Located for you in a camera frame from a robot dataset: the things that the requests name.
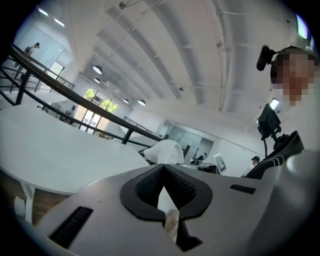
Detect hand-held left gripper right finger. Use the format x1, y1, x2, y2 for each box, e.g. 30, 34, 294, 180
163, 163, 267, 256

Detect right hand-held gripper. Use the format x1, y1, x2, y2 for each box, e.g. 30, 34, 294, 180
212, 152, 228, 176

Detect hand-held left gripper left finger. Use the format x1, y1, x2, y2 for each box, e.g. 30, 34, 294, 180
32, 163, 181, 256

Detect black chest-mounted device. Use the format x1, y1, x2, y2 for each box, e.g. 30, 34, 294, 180
255, 103, 283, 141

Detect white table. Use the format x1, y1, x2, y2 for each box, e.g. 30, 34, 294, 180
0, 102, 151, 224

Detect glass entrance doors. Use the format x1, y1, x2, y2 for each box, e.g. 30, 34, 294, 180
74, 85, 119, 136

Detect person's head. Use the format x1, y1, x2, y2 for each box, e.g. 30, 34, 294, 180
269, 45, 320, 107

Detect black metal railing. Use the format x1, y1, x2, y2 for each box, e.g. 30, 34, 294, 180
0, 43, 164, 154

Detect black head camera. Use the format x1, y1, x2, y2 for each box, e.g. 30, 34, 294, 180
256, 45, 277, 72

